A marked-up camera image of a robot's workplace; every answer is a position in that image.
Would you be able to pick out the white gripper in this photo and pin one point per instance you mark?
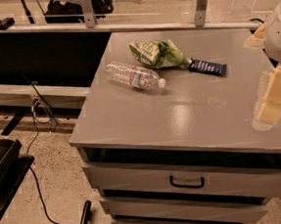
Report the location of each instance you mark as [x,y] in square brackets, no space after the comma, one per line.
[280,36]

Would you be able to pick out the dark blue snack bar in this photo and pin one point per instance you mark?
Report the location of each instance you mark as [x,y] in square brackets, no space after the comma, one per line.
[206,67]

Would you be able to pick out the green chip bag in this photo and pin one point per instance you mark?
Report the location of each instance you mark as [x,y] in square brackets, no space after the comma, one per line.
[157,54]

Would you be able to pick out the grey drawer cabinet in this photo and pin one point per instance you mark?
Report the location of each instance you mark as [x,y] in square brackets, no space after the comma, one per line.
[198,126]

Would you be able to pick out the clear plastic water bottle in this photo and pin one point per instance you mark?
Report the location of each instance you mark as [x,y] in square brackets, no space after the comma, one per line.
[134,76]

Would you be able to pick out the black office chair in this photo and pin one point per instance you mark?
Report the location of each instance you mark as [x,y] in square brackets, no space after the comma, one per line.
[78,6]

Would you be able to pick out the glass barrier with metal rail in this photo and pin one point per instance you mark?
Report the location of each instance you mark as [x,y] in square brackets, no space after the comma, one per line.
[132,15]

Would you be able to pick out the black drawer handle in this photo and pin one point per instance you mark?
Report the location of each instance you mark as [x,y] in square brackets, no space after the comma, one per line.
[187,184]

